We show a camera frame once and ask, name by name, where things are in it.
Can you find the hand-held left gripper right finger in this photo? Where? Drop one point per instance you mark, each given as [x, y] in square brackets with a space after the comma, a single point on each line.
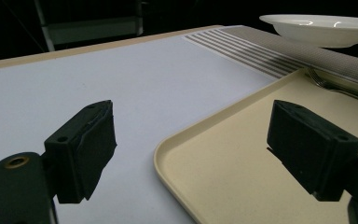
[310, 149]

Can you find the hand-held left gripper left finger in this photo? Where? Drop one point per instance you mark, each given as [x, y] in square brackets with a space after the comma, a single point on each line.
[80, 149]

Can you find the beige plastic tray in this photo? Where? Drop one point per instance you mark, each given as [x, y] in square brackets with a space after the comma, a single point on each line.
[245, 174]

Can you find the white round plate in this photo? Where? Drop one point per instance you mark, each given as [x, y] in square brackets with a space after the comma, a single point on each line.
[320, 31]

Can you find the white table sheet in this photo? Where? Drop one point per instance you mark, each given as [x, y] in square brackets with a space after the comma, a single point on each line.
[121, 81]

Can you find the grey striped placemat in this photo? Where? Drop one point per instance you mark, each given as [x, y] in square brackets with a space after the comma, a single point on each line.
[292, 53]

